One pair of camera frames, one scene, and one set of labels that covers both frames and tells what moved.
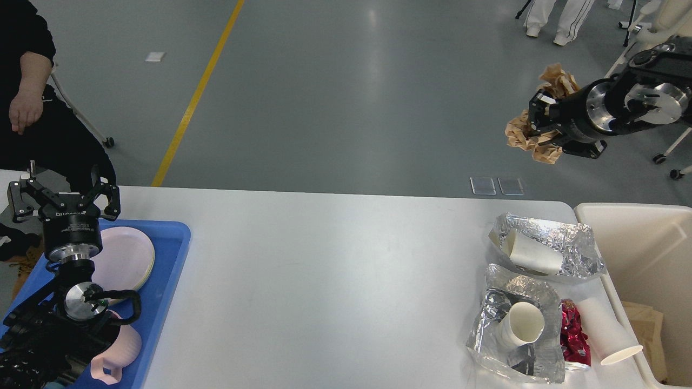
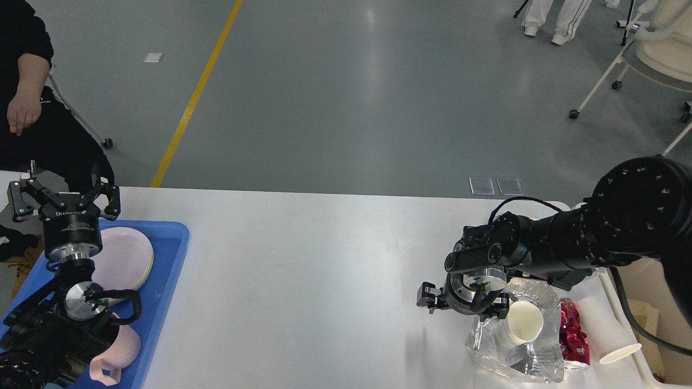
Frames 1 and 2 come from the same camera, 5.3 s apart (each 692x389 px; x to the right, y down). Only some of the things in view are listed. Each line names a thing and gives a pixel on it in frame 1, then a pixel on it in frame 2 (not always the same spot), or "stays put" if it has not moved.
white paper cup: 523,324 stays put
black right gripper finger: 584,148 -> 499,310
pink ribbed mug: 107,367 stays put
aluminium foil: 518,335 stays put
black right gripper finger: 539,112 -> 428,295
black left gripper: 71,236 stays put
